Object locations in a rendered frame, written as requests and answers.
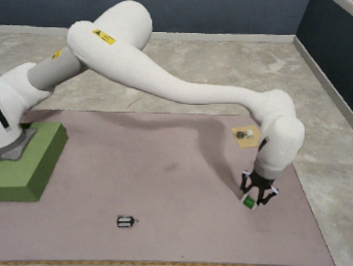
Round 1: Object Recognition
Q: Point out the tan flat mat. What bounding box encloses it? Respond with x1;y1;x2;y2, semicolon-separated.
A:
231;125;260;149

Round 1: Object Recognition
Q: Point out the green die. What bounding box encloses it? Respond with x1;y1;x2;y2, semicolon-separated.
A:
244;196;255;209

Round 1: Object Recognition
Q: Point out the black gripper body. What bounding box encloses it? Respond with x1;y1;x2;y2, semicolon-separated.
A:
249;169;274;190

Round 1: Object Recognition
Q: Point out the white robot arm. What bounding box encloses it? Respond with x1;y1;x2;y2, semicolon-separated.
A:
0;1;305;180

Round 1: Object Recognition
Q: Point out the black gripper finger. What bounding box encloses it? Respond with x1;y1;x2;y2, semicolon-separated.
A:
252;185;279;211
240;170;256;202

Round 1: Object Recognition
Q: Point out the black die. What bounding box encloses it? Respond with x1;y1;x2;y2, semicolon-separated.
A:
237;131;244;139

